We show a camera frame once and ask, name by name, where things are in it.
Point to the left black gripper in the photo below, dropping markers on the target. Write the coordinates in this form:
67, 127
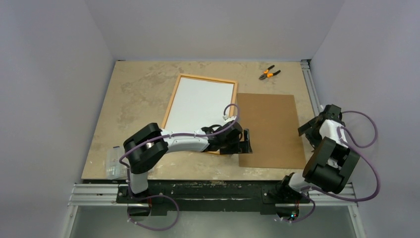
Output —
239, 147

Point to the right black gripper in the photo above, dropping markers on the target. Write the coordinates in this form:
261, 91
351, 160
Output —
310, 128

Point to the brown backing board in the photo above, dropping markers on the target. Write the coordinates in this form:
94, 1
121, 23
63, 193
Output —
272, 121

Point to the orange wooden picture frame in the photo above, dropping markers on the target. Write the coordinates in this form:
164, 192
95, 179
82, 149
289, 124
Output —
185, 140

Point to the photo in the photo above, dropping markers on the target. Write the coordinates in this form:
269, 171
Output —
199, 101

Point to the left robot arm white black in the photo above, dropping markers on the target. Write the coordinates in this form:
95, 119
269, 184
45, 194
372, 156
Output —
147, 146

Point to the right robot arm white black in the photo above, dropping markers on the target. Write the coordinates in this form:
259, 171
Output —
332, 162

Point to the orange black pliers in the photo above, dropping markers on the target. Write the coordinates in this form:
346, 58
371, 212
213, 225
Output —
268, 74

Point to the clear plastic screw box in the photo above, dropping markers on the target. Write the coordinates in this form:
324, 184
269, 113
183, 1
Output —
114, 170

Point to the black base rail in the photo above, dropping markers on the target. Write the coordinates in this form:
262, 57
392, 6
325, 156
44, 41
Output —
158, 205

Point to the aluminium extrusion rail front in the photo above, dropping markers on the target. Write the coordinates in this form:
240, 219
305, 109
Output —
110, 194

